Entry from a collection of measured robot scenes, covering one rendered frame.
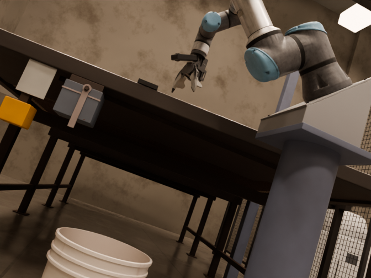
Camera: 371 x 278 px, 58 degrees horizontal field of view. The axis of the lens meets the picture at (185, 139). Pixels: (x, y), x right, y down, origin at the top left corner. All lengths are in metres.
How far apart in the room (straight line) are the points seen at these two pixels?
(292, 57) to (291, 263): 0.59
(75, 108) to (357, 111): 0.90
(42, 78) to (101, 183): 5.15
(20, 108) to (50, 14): 5.84
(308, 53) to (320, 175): 0.37
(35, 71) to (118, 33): 5.66
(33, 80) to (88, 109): 0.22
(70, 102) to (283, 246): 0.82
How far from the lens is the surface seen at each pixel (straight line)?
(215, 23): 1.47
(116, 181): 6.37
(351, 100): 1.09
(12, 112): 1.26
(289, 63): 1.08
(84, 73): 1.27
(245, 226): 3.36
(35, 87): 1.29
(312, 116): 1.00
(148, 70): 6.74
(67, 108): 1.22
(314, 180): 1.01
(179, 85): 1.56
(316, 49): 1.13
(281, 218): 1.00
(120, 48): 6.81
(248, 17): 1.11
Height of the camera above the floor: 0.56
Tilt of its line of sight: 11 degrees up
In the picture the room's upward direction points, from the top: 20 degrees clockwise
